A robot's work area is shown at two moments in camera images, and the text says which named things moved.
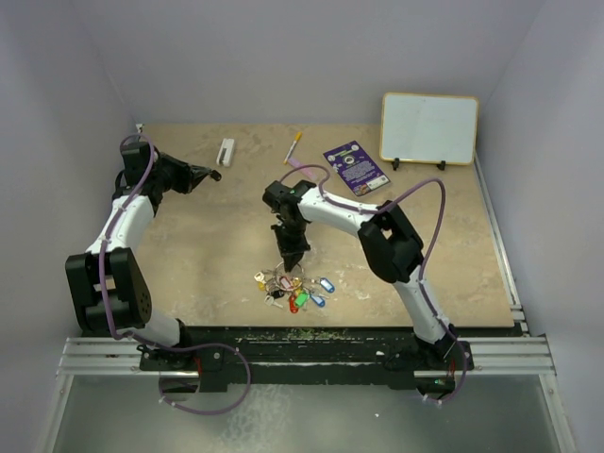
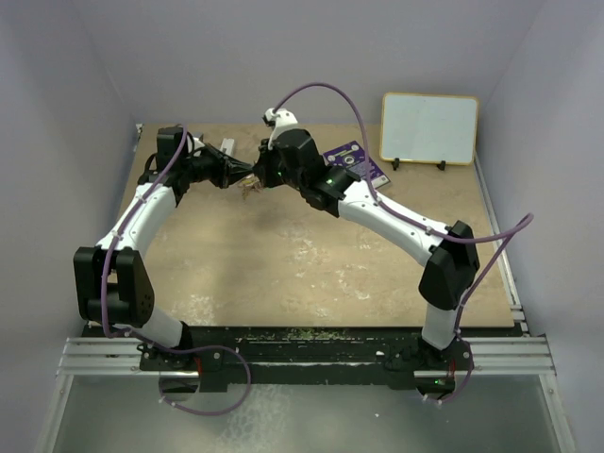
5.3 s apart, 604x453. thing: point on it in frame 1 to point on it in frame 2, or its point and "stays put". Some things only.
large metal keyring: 288,285 to 250,180
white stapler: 226,152 stays put
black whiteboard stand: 396,161 stays put
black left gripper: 188,174 to 227,171
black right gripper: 292,252 to 262,167
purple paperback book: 360,172 stays put
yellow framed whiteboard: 428,128 stays put
